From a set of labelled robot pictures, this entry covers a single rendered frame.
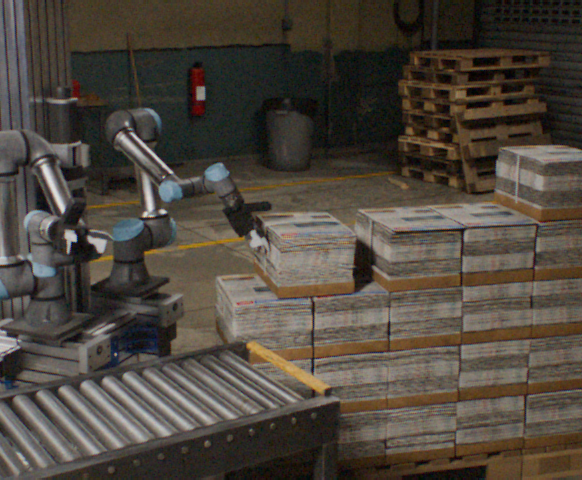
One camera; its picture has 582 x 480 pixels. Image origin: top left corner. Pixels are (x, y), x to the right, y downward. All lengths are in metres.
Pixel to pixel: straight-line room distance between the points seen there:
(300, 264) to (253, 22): 7.58
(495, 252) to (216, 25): 7.30
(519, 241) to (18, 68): 1.90
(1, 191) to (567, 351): 2.21
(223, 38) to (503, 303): 7.34
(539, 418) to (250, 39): 7.50
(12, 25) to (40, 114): 0.31
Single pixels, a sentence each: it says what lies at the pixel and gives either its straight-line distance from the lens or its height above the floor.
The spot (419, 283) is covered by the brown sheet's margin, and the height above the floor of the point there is 0.86.
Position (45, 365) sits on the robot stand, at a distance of 3.34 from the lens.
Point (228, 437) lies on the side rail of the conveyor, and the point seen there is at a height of 0.78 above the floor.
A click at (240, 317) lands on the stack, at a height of 0.78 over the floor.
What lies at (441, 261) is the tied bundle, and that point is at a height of 0.93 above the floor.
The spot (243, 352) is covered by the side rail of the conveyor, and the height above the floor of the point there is 0.78.
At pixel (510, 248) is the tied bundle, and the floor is 0.97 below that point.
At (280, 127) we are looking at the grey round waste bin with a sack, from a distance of 10.47.
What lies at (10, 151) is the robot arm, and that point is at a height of 1.41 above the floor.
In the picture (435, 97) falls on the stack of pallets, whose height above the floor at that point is 0.87.
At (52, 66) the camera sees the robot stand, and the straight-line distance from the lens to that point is 3.48.
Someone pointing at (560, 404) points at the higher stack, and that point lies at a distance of 4.05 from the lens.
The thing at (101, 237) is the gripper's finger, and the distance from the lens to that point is 2.76.
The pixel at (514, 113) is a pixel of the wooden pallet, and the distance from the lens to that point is 10.07.
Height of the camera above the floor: 1.89
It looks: 14 degrees down
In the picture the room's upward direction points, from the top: straight up
